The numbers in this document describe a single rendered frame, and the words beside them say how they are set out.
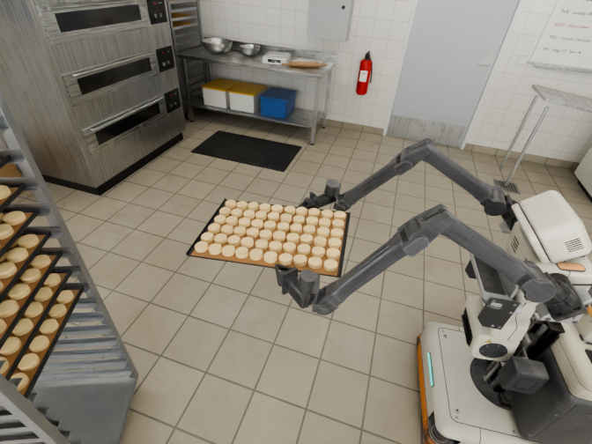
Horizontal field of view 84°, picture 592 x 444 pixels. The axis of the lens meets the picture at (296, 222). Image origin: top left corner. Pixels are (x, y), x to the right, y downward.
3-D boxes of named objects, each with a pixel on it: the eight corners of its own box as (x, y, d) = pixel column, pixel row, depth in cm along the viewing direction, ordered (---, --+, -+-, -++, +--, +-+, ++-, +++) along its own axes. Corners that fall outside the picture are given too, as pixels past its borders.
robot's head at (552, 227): (568, 215, 116) (554, 183, 110) (598, 255, 99) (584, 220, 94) (523, 231, 123) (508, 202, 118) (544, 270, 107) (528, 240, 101)
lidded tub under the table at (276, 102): (259, 115, 440) (259, 95, 424) (270, 105, 475) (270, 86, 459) (286, 120, 433) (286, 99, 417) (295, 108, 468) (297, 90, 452)
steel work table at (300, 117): (187, 122, 467) (174, 45, 406) (211, 106, 521) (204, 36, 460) (314, 146, 428) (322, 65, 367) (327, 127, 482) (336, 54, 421)
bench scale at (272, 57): (262, 62, 401) (262, 55, 395) (269, 57, 426) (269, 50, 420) (285, 65, 397) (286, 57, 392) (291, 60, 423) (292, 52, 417)
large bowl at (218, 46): (196, 54, 419) (196, 40, 410) (212, 48, 448) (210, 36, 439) (225, 57, 411) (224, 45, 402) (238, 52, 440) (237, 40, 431)
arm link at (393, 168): (415, 167, 126) (418, 152, 133) (405, 158, 125) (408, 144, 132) (340, 216, 156) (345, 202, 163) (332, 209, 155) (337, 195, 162)
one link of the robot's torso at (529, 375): (506, 342, 158) (532, 310, 143) (526, 402, 136) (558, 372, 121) (449, 330, 162) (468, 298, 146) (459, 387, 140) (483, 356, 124)
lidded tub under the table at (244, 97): (228, 109, 450) (227, 90, 434) (242, 99, 485) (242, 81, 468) (254, 114, 442) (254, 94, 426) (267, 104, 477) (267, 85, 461)
